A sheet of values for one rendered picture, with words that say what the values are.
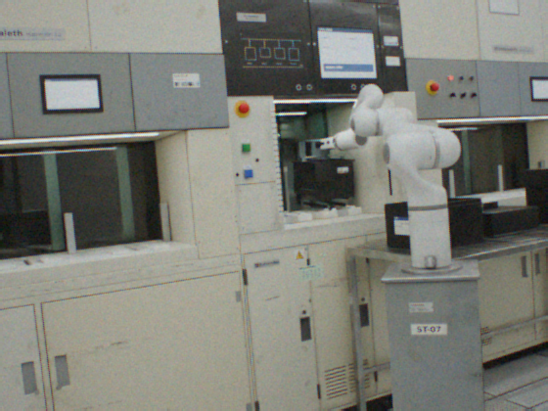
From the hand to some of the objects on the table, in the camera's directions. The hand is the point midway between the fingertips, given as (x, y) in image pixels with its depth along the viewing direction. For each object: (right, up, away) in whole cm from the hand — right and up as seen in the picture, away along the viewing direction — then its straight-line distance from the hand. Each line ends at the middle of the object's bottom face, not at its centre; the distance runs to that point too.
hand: (322, 144), depth 281 cm
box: (+114, -36, -14) cm, 120 cm away
